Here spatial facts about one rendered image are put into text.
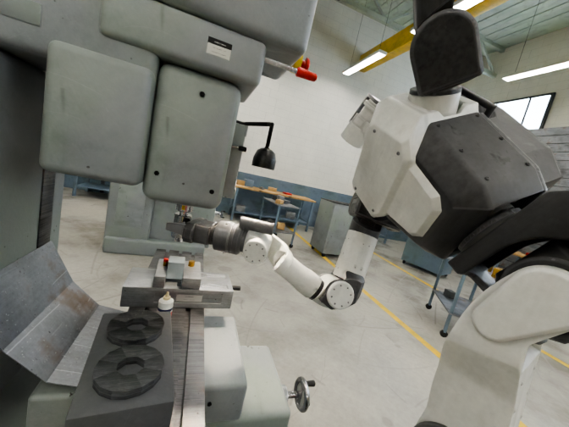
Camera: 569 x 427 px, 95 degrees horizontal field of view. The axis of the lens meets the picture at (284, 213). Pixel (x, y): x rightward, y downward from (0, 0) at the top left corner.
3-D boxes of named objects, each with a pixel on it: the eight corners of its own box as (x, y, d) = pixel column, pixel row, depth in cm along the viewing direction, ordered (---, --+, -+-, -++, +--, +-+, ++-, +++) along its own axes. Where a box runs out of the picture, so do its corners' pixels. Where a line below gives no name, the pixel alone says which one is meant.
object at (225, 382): (229, 341, 107) (234, 314, 105) (240, 423, 75) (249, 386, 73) (85, 341, 91) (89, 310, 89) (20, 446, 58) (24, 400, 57)
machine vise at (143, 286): (225, 289, 108) (230, 263, 106) (230, 309, 94) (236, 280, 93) (129, 284, 95) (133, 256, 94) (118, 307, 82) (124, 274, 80)
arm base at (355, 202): (388, 241, 82) (394, 210, 87) (412, 229, 70) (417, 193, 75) (343, 224, 82) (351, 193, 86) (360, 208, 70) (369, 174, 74)
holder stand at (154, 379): (158, 386, 58) (172, 304, 55) (156, 509, 38) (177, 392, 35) (92, 396, 52) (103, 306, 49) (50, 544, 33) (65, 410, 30)
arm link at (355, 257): (343, 304, 84) (366, 239, 86) (361, 318, 71) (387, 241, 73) (311, 292, 82) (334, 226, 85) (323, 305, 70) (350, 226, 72)
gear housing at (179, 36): (245, 104, 85) (251, 72, 83) (260, 86, 62) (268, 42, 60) (128, 69, 74) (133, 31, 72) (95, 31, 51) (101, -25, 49)
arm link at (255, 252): (234, 245, 80) (269, 253, 80) (222, 260, 70) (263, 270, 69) (239, 210, 77) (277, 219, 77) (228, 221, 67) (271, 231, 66)
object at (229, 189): (232, 196, 80) (245, 127, 76) (234, 199, 76) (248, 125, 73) (219, 194, 78) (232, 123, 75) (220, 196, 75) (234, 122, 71)
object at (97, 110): (156, 178, 82) (168, 92, 78) (138, 188, 59) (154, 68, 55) (84, 164, 76) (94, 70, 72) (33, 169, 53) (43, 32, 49)
